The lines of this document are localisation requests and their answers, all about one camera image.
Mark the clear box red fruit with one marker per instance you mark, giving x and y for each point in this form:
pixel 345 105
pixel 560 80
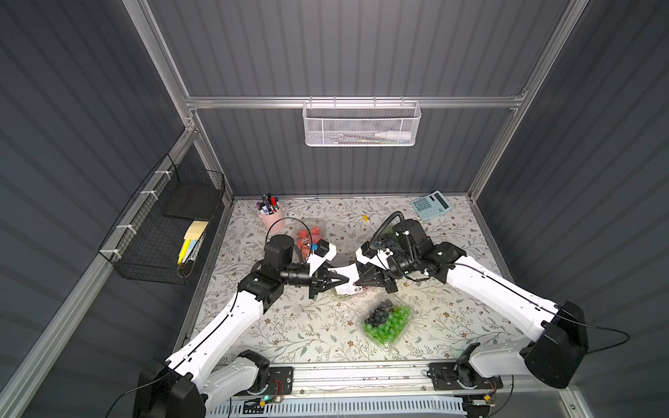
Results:
pixel 310 234

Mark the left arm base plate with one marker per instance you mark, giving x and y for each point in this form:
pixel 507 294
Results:
pixel 280 382

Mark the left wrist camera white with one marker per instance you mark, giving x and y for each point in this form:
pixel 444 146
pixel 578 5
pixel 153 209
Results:
pixel 322 252

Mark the pink pen cup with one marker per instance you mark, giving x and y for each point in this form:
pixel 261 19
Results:
pixel 271 213

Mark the white sticker sheet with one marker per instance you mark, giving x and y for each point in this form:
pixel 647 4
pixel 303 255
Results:
pixel 358 289

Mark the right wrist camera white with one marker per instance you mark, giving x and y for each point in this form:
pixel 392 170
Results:
pixel 366 254

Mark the yellow sticky notes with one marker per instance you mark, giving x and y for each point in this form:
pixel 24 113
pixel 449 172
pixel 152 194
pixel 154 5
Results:
pixel 191 239

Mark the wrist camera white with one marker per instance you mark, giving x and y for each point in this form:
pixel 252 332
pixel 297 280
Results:
pixel 366 254
pixel 322 252

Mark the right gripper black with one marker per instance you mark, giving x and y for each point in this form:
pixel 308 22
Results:
pixel 385 279

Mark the teal calculator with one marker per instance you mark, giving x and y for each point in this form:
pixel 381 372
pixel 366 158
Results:
pixel 431 206

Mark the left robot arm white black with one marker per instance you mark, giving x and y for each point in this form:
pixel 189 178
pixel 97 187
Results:
pixel 189 383

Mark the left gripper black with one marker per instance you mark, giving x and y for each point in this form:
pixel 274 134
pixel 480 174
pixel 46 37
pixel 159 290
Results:
pixel 314 281

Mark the clear box green black grapes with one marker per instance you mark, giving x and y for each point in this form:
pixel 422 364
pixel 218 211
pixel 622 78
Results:
pixel 386 321

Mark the black wire wall basket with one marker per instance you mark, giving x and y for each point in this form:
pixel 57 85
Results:
pixel 144 244

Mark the white wire mesh basket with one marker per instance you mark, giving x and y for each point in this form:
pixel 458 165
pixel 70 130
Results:
pixel 361 123

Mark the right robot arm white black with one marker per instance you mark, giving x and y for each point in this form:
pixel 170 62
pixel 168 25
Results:
pixel 554 341

